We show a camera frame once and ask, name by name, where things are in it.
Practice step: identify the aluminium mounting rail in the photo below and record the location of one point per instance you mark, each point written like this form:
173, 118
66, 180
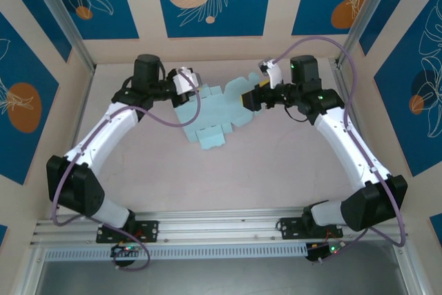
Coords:
221, 226

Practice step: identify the light blue paper box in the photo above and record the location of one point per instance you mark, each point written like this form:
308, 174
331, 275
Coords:
214, 112

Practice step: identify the blue panel large peach circle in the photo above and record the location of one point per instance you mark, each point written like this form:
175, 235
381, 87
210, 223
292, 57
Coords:
241, 5

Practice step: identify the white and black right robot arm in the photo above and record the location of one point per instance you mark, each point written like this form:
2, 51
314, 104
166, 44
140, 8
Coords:
338, 143

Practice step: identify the aluminium frame post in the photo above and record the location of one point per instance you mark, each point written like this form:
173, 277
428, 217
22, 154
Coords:
369, 15
65, 18

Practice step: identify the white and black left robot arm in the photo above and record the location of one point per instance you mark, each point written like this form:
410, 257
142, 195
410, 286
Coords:
103, 136

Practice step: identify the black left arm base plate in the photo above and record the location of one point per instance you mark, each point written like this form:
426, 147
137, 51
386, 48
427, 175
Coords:
152, 231

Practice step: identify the blue floral wall panel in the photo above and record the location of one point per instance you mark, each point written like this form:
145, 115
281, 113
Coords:
386, 15
38, 15
20, 67
407, 101

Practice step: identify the grey metal sheet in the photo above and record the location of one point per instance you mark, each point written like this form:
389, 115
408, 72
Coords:
221, 277

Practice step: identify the blue panel small orange circle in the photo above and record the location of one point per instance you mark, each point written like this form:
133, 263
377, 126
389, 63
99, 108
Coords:
114, 22

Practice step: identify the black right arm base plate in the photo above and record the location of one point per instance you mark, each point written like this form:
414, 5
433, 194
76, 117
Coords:
290, 227

